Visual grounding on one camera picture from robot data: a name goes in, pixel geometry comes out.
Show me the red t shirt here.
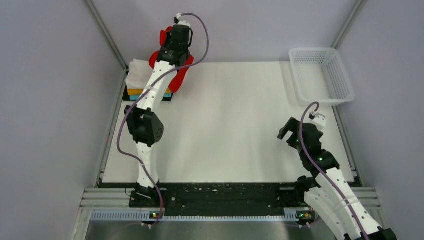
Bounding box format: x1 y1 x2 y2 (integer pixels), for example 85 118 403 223
148 25 195 95

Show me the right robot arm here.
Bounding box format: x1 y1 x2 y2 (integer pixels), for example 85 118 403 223
277 116 397 240

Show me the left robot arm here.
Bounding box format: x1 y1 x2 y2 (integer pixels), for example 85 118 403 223
124 24 194 207

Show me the white folded t shirt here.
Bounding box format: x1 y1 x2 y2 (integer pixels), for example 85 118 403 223
125 59 153 90

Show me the yellow folded t shirt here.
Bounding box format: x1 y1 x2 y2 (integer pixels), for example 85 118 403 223
127 88 173 96

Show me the white plastic basket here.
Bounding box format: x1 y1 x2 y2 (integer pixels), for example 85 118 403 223
288 47 356 107

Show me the teal folded t shirt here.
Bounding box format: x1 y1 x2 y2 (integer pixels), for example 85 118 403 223
129 93 174 102

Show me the black folded t shirt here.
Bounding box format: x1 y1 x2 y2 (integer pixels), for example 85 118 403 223
122 67 175 104

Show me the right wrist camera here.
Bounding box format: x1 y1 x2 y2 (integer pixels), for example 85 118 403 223
308 110 327 132

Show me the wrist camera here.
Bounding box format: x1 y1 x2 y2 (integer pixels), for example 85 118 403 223
172 13 191 29
308 110 327 132

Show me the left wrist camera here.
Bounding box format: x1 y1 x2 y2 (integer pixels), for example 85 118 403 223
172 13 191 29

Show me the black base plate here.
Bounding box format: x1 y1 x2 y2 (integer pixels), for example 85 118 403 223
129 183 317 220

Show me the left corner metal post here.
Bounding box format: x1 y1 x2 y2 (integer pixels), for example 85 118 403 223
83 0 128 72

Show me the corner metal post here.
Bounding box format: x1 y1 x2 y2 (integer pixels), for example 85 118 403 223
83 0 128 72
331 0 368 49

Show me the right corner metal post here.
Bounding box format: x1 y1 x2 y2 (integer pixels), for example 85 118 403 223
331 0 368 49

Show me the aluminium frame rail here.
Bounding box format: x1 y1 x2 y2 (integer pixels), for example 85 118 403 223
79 187 382 223

